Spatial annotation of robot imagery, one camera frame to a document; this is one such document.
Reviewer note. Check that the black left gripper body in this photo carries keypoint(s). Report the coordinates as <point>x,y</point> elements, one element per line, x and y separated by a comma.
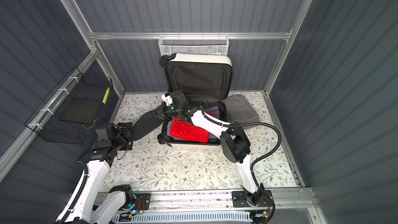
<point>118,143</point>

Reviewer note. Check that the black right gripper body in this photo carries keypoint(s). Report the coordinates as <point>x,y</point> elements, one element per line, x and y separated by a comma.
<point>172,111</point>

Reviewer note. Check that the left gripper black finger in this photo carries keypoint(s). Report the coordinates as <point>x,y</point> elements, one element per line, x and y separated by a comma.
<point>127,146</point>
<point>125,127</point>

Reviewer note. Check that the red garment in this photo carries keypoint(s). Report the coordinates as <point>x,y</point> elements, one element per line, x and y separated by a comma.
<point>189,130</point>

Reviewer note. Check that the black t-shirt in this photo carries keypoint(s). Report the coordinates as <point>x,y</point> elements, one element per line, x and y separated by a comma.
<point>148,122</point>

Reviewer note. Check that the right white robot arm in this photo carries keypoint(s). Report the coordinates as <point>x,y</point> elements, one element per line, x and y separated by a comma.
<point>234,143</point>

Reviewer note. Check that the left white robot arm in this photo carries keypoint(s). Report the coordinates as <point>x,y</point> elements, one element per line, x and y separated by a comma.
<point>96,162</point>

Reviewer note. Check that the yellow tag on basket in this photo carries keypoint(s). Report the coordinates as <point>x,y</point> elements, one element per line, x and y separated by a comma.
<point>106,94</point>

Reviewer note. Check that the white hard-shell suitcase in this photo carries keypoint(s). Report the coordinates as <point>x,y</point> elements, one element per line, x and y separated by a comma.
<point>204,80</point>

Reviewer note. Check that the grey folded towel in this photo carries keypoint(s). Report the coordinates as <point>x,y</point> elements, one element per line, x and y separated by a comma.
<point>240,110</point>

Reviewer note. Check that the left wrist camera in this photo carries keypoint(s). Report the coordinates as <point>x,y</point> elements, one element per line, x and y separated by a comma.
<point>108,132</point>

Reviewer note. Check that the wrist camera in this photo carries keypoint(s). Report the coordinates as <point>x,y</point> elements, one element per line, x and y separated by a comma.
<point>108,132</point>
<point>175,98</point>

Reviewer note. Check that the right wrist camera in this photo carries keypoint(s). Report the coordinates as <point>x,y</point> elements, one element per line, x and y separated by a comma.
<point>175,98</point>

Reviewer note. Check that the black wire mesh basket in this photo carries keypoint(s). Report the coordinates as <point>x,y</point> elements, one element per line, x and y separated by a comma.
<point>70,115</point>

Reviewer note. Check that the white wire mesh basket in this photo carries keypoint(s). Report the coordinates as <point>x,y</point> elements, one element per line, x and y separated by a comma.
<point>218,46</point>

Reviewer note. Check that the white vented cable duct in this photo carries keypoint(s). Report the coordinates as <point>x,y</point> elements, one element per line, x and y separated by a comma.
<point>214,217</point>

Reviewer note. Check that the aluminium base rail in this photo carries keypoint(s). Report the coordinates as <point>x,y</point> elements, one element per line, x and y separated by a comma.
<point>223,200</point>

